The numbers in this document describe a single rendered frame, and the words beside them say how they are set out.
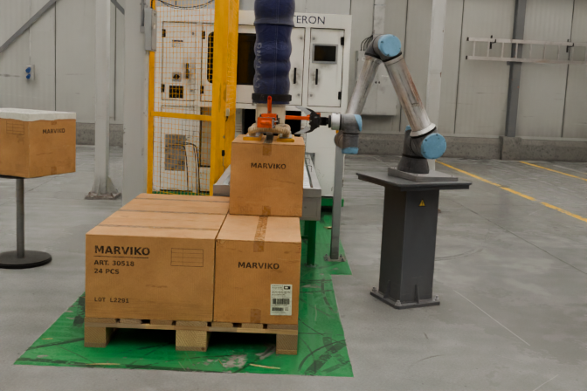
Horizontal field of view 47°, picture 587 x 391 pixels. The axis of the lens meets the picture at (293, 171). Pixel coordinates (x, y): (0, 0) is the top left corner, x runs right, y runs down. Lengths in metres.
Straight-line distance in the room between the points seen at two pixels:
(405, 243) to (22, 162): 2.41
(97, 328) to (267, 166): 1.20
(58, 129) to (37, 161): 0.26
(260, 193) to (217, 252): 0.65
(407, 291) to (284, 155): 1.12
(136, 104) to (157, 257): 2.13
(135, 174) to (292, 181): 1.79
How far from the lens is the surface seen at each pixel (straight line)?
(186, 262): 3.21
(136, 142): 5.17
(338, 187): 4.95
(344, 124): 3.70
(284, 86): 3.91
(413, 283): 4.12
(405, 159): 4.03
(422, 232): 4.07
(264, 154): 3.69
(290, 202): 3.72
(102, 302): 3.35
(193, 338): 3.32
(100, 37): 7.42
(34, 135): 4.53
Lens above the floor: 1.26
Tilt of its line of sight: 7 degrees down
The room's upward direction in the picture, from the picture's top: 2 degrees clockwise
